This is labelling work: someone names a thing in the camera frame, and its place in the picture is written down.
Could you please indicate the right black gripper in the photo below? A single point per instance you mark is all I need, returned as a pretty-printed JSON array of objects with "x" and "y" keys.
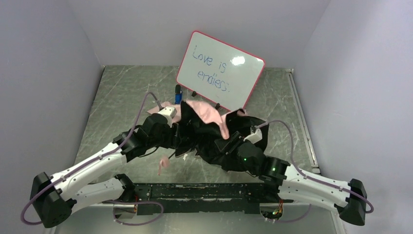
[{"x": 232, "y": 146}]

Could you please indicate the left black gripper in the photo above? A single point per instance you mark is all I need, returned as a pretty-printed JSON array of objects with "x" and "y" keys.
[{"x": 180, "y": 129}]

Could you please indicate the pink folding umbrella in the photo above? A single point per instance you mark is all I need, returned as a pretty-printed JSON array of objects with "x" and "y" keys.
[{"x": 200, "y": 124}]

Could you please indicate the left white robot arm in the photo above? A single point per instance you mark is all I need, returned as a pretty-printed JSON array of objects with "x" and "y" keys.
[{"x": 55, "y": 197}]

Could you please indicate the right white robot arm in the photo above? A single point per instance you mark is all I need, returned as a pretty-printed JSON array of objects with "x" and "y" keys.
[{"x": 347, "y": 199}]

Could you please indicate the blue whiteboard marker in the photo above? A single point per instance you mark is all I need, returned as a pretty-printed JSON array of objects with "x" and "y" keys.
[{"x": 178, "y": 94}]

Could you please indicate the red-framed whiteboard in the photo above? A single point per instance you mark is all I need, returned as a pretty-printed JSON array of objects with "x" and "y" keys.
[{"x": 219, "y": 71}]

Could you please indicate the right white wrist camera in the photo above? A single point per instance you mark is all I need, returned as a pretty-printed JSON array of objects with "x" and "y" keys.
[{"x": 254, "y": 136}]

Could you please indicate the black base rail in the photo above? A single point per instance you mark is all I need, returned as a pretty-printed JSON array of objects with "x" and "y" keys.
[{"x": 249, "y": 198}]

